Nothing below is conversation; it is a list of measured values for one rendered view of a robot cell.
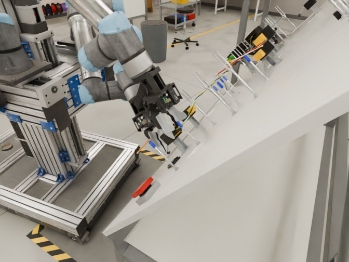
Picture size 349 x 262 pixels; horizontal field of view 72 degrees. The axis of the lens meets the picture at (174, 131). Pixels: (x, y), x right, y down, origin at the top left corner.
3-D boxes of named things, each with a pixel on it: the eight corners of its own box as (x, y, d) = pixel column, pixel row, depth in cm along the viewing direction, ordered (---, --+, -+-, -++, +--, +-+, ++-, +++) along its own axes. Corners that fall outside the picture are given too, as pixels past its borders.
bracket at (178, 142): (188, 146, 79) (177, 135, 79) (191, 144, 77) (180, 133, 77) (180, 156, 77) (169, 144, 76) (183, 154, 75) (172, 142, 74)
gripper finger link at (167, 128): (177, 144, 67) (163, 114, 64) (165, 143, 72) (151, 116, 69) (185, 138, 69) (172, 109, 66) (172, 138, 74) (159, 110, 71)
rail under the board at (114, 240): (103, 242, 82) (99, 232, 78) (227, 96, 163) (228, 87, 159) (116, 250, 80) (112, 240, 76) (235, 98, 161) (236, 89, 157)
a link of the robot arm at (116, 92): (107, 88, 102) (106, 75, 92) (133, 83, 105) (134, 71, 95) (111, 105, 100) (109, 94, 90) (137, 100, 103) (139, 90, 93)
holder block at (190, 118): (190, 132, 121) (176, 118, 121) (204, 120, 112) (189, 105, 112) (185, 137, 118) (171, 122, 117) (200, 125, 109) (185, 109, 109)
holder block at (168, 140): (175, 138, 80) (167, 129, 80) (182, 132, 75) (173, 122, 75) (168, 145, 78) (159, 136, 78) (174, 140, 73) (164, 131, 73)
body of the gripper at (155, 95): (167, 116, 63) (143, 75, 59) (149, 117, 70) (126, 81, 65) (185, 99, 67) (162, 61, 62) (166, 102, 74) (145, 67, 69)
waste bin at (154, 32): (141, 64, 419) (138, 25, 381) (144, 54, 455) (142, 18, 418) (168, 64, 419) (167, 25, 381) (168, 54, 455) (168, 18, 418)
